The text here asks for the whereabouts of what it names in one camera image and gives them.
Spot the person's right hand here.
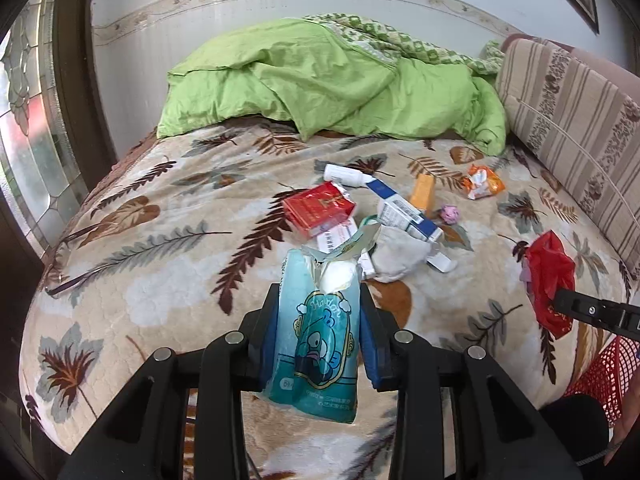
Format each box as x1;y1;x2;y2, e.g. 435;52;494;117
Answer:
604;389;640;467

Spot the dark wooden window frame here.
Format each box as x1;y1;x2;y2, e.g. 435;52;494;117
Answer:
51;0;122;197

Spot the red mesh basket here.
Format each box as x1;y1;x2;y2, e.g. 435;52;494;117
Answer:
565;334;640;427

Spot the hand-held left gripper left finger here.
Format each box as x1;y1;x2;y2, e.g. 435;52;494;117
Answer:
59;283;281;480

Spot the crumpled orange white wrapper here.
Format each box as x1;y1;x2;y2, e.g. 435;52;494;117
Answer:
460;164;507;201

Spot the striped brown pillow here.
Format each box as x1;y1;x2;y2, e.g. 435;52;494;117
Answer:
494;35;640;281

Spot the dark cloth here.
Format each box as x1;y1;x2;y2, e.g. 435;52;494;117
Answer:
537;394;614;480

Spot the teal cartoon tissue pack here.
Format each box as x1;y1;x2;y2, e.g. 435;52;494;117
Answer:
257;223;383;425

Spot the red plastic bag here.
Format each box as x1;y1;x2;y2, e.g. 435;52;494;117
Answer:
523;230;577;339

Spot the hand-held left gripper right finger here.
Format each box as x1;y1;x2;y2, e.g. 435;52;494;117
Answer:
358;285;584;480

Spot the grey crumpled cloth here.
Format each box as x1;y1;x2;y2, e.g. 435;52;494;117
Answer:
372;227;442;284

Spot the green quilt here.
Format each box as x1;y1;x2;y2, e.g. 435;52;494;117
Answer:
156;12;510;157

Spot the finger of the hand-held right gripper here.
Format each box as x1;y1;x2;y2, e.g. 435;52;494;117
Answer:
551;287;640;347

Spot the orange cardboard box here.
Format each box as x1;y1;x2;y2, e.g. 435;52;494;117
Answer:
409;174;437;211

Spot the white medicine box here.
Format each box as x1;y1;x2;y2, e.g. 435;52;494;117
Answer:
307;219;362;257

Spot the small blue white carton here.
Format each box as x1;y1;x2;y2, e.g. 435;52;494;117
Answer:
424;251;457;274

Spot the stained glass window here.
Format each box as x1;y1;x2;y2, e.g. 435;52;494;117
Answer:
0;0;89;257

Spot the red cardboard box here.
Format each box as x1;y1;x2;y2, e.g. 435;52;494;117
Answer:
282;182;357;237

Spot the white spray bottle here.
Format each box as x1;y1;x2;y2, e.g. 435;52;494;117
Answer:
322;162;374;189

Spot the leaf printed blanket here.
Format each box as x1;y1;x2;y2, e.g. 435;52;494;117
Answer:
20;117;637;480

